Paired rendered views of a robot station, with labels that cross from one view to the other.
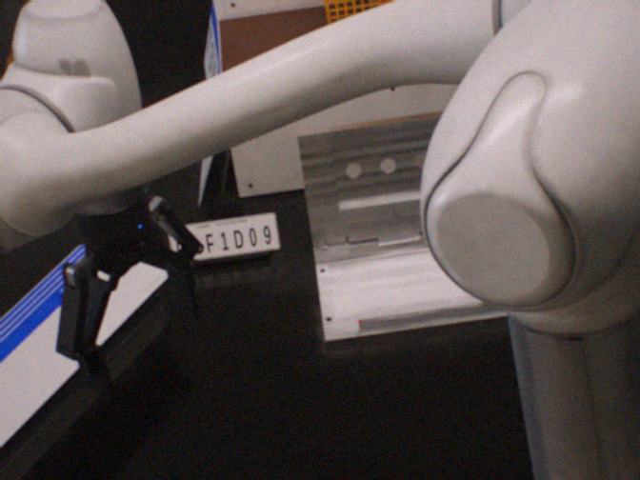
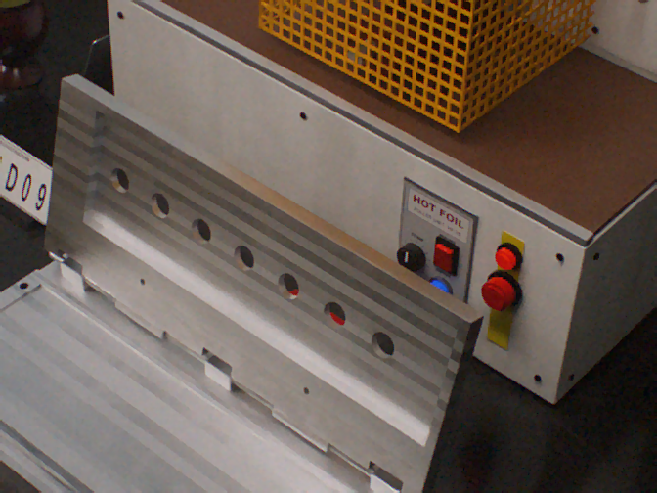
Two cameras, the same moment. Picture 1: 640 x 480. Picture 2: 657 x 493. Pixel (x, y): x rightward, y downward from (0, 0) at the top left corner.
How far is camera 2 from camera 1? 1.36 m
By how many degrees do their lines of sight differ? 29
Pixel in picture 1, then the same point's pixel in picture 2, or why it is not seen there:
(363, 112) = (264, 124)
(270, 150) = (153, 98)
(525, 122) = not seen: outside the picture
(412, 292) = (54, 397)
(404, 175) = (175, 235)
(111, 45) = not seen: outside the picture
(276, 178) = not seen: hidden behind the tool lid
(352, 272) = (46, 316)
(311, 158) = (69, 123)
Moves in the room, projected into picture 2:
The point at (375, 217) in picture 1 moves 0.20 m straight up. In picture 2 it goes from (118, 266) to (104, 78)
